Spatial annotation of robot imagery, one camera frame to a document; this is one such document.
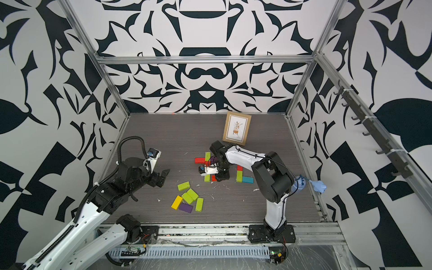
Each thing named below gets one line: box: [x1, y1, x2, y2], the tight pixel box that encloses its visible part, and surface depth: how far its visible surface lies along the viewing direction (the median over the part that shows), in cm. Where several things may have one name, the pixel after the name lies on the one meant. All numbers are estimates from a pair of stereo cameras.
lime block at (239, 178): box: [236, 169, 243, 183], surface depth 93 cm
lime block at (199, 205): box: [195, 197, 204, 213], surface depth 83 cm
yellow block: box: [171, 195, 183, 211], surface depth 84 cm
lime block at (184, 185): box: [177, 181, 191, 192], surface depth 89 cm
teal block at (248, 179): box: [242, 176, 254, 184], surface depth 92 cm
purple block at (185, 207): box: [178, 202, 193, 214], surface depth 84 cm
